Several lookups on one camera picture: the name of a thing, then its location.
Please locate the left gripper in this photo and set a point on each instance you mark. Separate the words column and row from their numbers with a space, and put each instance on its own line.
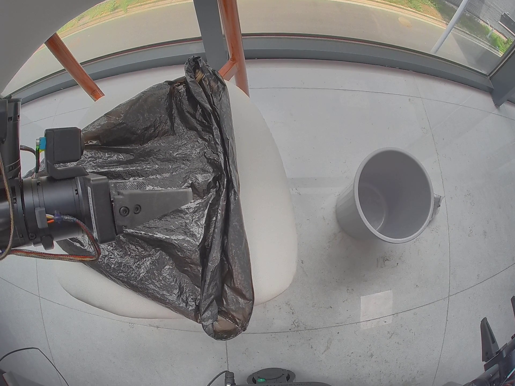
column 60, row 211

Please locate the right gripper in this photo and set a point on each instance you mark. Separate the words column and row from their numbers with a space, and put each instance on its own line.
column 505, row 366

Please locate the black plastic bag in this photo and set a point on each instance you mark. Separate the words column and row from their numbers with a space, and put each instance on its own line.
column 169, row 143

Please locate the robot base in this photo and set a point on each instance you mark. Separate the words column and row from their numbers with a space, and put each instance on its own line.
column 273, row 377

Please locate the white trash bin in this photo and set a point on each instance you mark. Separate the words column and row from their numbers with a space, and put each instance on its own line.
column 350, row 215

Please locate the white cushioned wooden chair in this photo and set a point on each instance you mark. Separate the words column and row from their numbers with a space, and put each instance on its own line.
column 269, row 199

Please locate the clear crumpled wrapper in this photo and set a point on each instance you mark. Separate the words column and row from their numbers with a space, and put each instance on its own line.
column 437, row 203

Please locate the window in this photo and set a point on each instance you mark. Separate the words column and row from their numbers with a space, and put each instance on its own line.
column 207, row 22

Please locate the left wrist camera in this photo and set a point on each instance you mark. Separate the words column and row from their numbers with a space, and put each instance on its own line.
column 62, row 145

